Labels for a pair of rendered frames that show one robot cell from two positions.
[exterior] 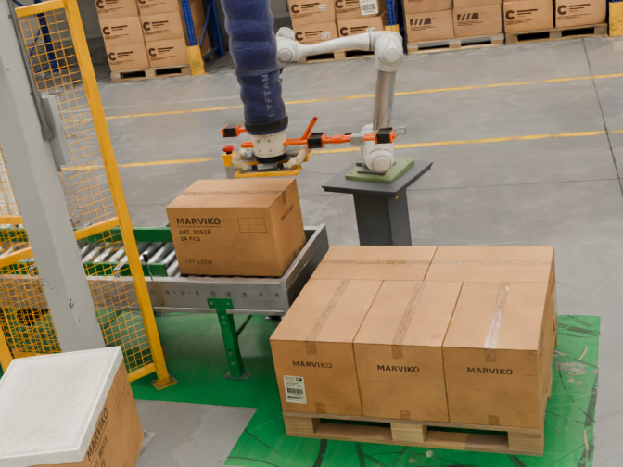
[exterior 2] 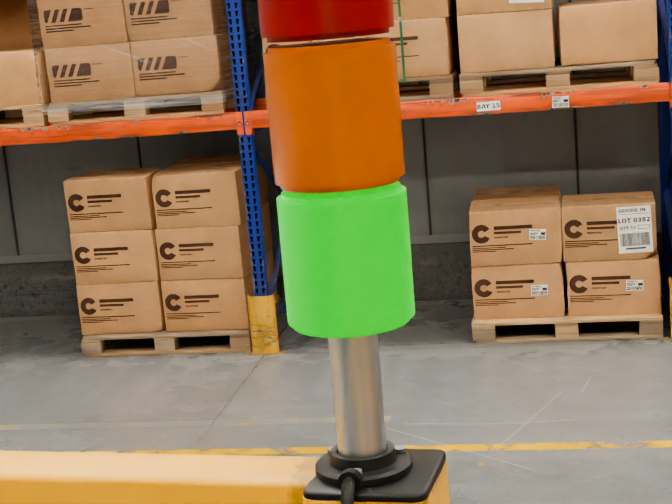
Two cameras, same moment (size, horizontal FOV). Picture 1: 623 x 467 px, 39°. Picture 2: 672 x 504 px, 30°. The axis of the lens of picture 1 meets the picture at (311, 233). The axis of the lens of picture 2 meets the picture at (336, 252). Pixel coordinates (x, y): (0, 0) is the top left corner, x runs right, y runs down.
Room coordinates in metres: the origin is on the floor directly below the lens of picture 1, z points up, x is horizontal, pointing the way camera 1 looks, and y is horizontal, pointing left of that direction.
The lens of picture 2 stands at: (3.92, 1.42, 2.29)
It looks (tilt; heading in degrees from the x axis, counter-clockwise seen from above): 12 degrees down; 355
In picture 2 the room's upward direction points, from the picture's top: 5 degrees counter-clockwise
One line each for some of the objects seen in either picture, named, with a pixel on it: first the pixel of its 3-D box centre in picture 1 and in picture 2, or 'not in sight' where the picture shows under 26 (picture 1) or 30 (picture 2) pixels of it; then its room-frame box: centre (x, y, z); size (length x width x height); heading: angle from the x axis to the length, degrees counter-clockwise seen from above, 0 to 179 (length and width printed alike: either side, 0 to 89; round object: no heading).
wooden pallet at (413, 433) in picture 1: (427, 372); not in sight; (3.79, -0.47, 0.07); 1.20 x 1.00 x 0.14; 68
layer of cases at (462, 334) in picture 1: (423, 325); not in sight; (3.79, -0.47, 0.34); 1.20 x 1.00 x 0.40; 68
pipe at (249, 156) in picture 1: (272, 155); not in sight; (4.36, 0.14, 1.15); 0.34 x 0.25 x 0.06; 72
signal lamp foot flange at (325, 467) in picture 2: not in sight; (363, 458); (4.39, 1.37, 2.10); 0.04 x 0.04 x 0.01
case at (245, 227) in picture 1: (237, 226); not in sight; (4.46, 0.39, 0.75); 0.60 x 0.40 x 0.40; 68
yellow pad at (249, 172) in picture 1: (267, 169); not in sight; (4.27, 0.17, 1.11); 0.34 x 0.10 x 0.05; 72
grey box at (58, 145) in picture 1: (41, 131); not in sight; (3.75, 1.08, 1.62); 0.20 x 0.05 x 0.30; 68
